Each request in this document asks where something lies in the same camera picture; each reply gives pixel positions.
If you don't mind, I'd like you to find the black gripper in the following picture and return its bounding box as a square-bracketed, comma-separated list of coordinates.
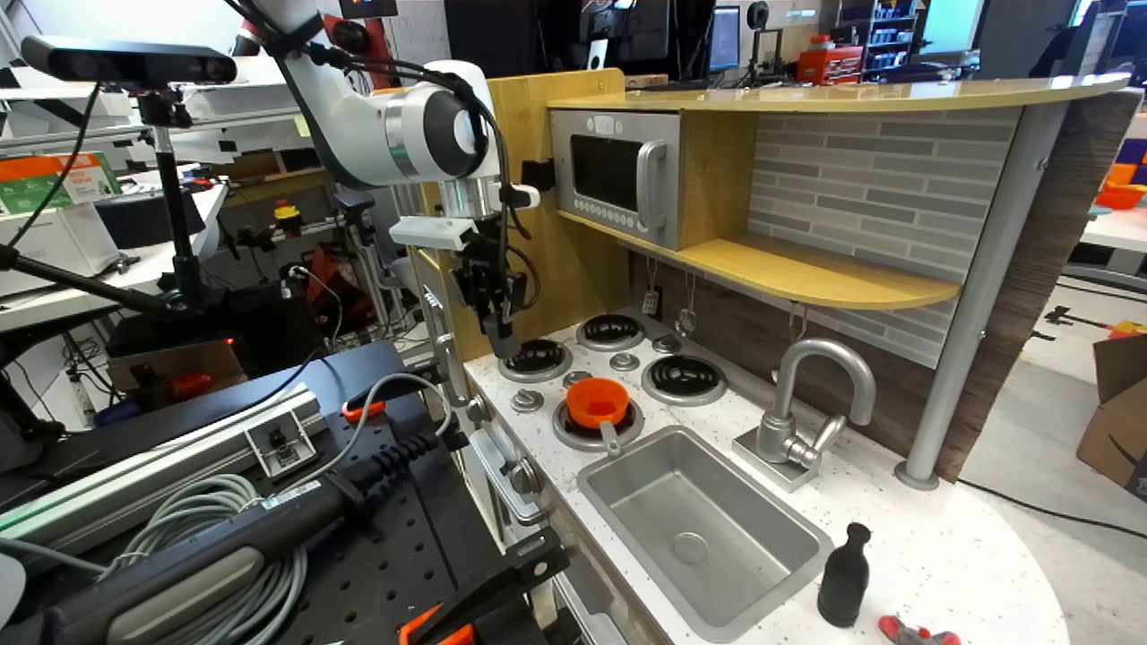
[455, 219, 530, 351]

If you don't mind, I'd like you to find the black coil stove burner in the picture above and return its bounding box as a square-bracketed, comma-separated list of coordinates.
[637, 351, 730, 408]
[572, 310, 652, 353]
[493, 337, 572, 386]
[547, 396, 650, 454]

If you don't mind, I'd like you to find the orange toy pot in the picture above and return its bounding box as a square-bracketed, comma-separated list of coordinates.
[563, 375, 637, 459]

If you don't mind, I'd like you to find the grey toy microwave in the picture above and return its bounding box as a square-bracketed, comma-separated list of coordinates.
[547, 109, 687, 251]

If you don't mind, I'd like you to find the grey sink basin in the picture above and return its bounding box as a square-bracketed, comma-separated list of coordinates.
[572, 424, 835, 645]

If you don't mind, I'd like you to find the black bar clamp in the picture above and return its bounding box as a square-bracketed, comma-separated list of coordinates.
[394, 570, 567, 645]

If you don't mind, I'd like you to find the silver toy faucet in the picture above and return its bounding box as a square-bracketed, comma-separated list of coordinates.
[730, 337, 880, 494]

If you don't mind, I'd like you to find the wooden toy kitchen unit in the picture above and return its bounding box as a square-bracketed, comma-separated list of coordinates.
[459, 69, 1147, 645]

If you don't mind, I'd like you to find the small black bottle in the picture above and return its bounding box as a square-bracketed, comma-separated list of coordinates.
[812, 521, 876, 631]

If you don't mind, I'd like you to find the orange green box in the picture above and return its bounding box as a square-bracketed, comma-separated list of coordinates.
[0, 153, 119, 222]

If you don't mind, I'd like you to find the small red tool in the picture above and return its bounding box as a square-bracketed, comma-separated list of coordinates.
[876, 614, 965, 645]

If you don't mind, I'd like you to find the orange floor tool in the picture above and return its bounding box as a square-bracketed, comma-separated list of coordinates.
[1042, 301, 1147, 344]

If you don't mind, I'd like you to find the brown cardboard box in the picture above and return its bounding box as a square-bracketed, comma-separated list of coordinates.
[1070, 333, 1147, 502]

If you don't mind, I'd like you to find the orange bowl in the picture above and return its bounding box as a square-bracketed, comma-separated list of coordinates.
[1092, 161, 1147, 216]

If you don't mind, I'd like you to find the white wrist camera plate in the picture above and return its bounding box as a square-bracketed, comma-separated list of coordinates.
[386, 213, 479, 254]

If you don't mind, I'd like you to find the orange handled clamp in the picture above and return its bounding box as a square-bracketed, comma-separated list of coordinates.
[336, 396, 394, 429]

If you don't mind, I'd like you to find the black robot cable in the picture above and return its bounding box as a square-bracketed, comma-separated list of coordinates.
[300, 38, 520, 245]

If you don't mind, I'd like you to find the black camera tripod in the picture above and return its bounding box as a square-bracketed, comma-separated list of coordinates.
[0, 81, 215, 322]

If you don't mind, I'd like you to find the grey cable bundle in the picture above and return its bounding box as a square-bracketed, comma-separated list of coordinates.
[103, 469, 314, 645]

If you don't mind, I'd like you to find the silver aluminium rail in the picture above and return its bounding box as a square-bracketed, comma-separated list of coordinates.
[0, 379, 334, 546]

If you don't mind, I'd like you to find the black stereo camera bar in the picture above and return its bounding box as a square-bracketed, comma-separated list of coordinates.
[18, 32, 240, 88]

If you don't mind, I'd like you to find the black floor cable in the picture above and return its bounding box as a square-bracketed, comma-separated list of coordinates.
[952, 478, 1147, 546]

